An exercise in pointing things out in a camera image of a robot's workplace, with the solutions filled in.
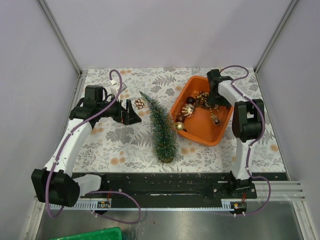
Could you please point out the small gold bauble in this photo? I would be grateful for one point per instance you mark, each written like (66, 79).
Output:
(179, 126)

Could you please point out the small green christmas tree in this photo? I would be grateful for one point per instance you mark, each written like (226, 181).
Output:
(163, 131)

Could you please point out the large gold striped bauble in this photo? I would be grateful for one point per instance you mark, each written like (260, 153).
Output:
(188, 110)

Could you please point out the aluminium frame post left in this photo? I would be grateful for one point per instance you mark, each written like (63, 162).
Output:
(58, 33)

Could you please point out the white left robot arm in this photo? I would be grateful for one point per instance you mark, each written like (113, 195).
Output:
(54, 184)

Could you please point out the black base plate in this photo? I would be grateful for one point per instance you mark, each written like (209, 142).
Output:
(171, 189)

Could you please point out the brown pine cone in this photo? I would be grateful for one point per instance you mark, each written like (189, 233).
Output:
(139, 103)

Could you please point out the orange plastic tub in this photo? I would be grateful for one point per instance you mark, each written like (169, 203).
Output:
(200, 127)

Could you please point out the green plastic crate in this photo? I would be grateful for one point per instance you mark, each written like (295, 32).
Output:
(113, 233)

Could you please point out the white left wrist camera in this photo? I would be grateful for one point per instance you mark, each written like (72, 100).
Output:
(117, 89)

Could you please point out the gold and brown ornament pile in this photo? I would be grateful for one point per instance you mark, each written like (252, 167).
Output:
(201, 100)

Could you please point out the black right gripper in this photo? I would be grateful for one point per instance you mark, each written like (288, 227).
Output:
(223, 103)

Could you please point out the grey slotted cable duct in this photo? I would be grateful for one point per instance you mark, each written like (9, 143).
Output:
(101, 205)

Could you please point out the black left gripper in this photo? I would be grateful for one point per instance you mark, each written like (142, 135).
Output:
(126, 116)

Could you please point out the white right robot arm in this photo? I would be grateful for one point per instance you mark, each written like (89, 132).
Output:
(248, 122)

